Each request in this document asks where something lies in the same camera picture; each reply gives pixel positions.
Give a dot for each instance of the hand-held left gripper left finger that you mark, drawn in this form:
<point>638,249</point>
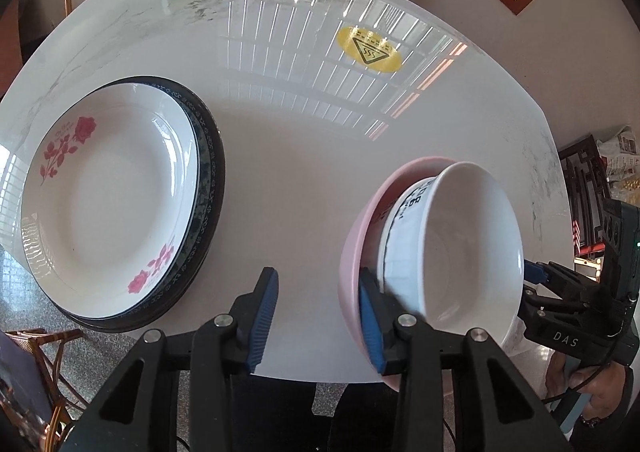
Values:
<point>262,317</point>

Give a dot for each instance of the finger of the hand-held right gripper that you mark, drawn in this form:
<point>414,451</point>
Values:
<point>534,272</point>
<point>555,304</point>

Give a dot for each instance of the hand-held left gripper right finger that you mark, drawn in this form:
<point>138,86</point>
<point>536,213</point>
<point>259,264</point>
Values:
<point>370,327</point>

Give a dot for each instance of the pink bowl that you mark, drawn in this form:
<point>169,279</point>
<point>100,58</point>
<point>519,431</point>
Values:
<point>352,257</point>

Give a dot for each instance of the white bowl with rabbit print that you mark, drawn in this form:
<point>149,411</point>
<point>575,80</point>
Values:
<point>460,242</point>

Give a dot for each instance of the blue patterned plate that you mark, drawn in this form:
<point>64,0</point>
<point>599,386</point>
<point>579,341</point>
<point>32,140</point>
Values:
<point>210,182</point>

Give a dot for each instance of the white plate with red roses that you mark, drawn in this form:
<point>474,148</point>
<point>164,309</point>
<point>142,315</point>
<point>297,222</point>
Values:
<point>115,192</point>

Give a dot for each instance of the person's right hand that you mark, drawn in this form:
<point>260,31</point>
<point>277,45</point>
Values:
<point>607,397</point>

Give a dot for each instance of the dark carved wooden furniture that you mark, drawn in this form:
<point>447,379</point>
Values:
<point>580,156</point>

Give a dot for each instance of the crumpled newspaper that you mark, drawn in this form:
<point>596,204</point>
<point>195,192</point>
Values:
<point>622,151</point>

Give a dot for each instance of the rattan chair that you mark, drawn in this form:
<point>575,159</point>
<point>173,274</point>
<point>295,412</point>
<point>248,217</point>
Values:
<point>30,347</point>

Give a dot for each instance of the yellow round sticker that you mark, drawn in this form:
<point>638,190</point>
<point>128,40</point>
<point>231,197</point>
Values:
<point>367,49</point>

